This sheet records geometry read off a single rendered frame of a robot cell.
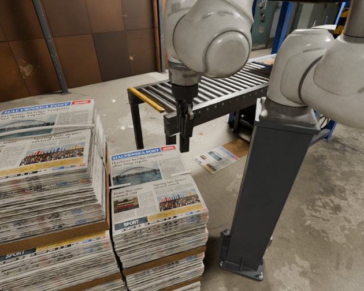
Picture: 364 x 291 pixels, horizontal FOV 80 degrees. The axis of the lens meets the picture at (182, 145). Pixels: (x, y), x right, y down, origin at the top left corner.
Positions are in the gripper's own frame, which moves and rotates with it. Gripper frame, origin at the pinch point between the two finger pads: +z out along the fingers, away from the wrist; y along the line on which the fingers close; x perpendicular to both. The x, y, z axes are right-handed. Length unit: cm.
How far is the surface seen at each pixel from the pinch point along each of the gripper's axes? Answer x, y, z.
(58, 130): -35.2, -2.2, -9.6
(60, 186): -33.4, 16.0, -5.9
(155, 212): -13.5, 14.2, 13.1
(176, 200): -6.2, 11.5, 13.1
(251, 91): 71, -68, 16
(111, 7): -4, -376, -20
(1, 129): -50, -7, -10
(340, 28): 135, -72, -20
